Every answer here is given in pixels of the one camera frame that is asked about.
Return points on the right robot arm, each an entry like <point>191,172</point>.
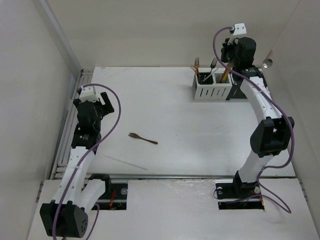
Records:
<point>271,136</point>

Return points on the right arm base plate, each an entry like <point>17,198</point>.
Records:
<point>230,197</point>

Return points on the clear chopstick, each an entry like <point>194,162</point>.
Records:
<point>125,162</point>

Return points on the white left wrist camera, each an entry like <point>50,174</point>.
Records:
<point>88,94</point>

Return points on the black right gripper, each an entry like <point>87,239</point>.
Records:
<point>226,46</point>

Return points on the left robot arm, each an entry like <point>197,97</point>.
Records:
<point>67,214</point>

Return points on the gold fork green handle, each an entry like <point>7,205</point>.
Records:
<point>197,65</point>

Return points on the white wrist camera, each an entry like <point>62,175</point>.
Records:
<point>88,94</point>
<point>238,30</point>

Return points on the small copper three-tine fork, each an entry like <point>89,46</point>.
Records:
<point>136,136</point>

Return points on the black utensil caddy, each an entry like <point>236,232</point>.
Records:
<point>240,87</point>

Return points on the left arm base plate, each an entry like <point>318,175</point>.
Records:
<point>115,196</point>

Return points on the white utensil caddy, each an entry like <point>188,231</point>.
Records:
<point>213,91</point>

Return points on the aluminium table edge rail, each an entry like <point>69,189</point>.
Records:
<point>63,145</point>

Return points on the silver spoon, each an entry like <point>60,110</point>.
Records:
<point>266,64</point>

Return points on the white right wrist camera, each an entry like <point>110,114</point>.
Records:
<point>238,30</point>

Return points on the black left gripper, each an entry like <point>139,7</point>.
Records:
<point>106,109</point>

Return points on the gold knife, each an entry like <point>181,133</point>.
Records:
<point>225,74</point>

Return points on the black fork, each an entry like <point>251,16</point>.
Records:
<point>212,66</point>

